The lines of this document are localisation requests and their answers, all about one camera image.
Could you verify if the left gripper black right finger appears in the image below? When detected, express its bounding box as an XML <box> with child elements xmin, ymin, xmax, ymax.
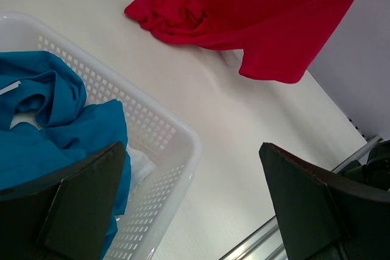
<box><xmin>259</xmin><ymin>143</ymin><xmax>389</xmax><ymax>259</ymax></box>

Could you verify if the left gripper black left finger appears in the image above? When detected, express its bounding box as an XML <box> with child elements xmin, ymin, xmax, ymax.
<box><xmin>1</xmin><ymin>142</ymin><xmax>126</xmax><ymax>259</ymax></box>

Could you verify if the blue t-shirt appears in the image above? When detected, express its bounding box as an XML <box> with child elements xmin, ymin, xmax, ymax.
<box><xmin>1</xmin><ymin>51</ymin><xmax>130</xmax><ymax>259</ymax></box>

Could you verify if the red t-shirt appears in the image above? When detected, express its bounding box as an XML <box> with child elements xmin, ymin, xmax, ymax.
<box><xmin>124</xmin><ymin>0</ymin><xmax>354</xmax><ymax>83</ymax></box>

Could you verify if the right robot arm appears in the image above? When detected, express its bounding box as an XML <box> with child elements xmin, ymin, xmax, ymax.
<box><xmin>340</xmin><ymin>140</ymin><xmax>389</xmax><ymax>191</ymax></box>

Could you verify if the white plastic laundry basket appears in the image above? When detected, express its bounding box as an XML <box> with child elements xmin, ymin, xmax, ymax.
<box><xmin>1</xmin><ymin>12</ymin><xmax>202</xmax><ymax>259</ymax></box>

